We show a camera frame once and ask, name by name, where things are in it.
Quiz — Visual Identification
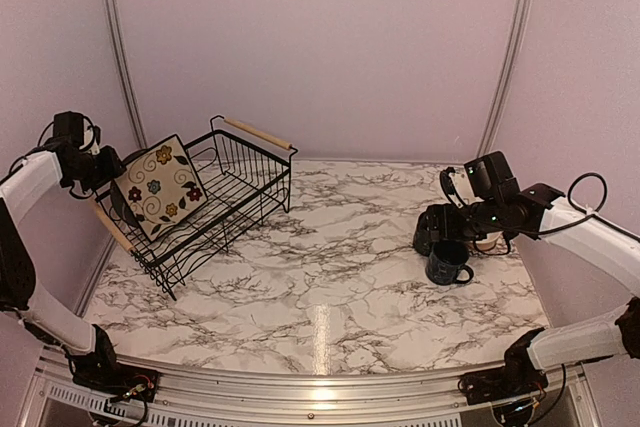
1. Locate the right aluminium corner post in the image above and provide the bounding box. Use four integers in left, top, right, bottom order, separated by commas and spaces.
476, 0, 532, 157

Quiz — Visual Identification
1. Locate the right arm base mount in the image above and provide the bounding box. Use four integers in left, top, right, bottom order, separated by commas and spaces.
457, 367, 549, 405

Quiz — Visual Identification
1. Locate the round grey reindeer plate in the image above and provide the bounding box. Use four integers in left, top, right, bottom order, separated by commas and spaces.
109, 181, 140, 229

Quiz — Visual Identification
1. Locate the black wire dish rack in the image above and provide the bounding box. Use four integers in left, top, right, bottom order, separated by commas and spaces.
92, 115, 298, 297

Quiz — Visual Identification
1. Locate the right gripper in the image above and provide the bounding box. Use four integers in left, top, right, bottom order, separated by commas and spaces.
417, 198, 502, 242

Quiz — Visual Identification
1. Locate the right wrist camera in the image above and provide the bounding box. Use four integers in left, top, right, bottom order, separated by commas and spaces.
439, 151, 520, 208

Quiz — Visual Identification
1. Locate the dark blue mug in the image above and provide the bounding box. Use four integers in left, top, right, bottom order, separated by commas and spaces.
426, 240, 474, 286

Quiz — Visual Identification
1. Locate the aluminium corner post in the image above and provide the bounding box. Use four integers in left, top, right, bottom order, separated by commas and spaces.
103, 0, 148, 148
476, 0, 532, 157

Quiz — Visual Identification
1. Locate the square floral ceramic plate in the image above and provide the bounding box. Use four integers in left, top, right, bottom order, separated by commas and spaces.
115, 134, 208, 242

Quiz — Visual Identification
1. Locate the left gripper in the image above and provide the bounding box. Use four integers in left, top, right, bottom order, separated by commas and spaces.
67, 145, 127, 191

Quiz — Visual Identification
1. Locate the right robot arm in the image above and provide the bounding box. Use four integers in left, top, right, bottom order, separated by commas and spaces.
412, 184, 639, 395

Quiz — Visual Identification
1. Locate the beige ceramic bowl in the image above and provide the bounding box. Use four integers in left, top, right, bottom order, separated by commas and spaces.
471, 232, 502, 253

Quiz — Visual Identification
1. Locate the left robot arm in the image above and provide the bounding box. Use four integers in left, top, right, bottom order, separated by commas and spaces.
1, 148, 111, 355

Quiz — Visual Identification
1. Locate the aluminium front rail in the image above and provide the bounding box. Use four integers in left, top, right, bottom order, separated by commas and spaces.
18, 348, 603, 426

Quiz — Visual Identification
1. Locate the dark green mug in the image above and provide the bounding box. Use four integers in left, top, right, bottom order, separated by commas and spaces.
412, 213, 440, 257

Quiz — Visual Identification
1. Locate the left aluminium corner post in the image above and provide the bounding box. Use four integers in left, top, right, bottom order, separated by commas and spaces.
103, 0, 148, 148

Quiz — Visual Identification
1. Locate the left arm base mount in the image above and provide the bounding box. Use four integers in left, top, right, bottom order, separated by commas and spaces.
72, 364, 160, 403

